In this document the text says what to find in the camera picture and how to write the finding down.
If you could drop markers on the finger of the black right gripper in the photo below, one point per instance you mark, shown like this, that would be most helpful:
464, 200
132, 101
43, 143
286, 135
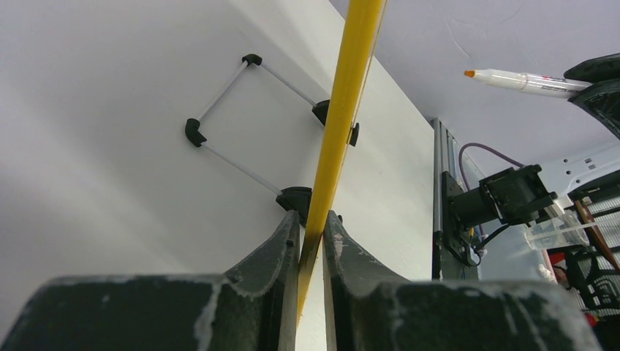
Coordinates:
595, 70
601, 101

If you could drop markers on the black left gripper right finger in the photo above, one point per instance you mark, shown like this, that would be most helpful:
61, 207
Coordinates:
370, 307

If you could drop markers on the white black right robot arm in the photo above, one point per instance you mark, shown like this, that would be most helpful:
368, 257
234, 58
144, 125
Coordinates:
564, 176

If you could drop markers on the white marker pen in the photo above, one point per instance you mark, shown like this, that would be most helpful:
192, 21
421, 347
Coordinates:
527, 83

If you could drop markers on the clear plastic cup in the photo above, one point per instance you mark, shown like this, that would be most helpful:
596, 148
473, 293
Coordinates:
562, 231

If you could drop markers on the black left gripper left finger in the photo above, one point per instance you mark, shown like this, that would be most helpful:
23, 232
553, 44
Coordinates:
251, 306

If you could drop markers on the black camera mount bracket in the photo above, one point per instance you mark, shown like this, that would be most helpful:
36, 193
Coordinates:
512, 197

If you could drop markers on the yellow framed whiteboard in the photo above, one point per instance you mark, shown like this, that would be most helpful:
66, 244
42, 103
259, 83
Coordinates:
97, 176

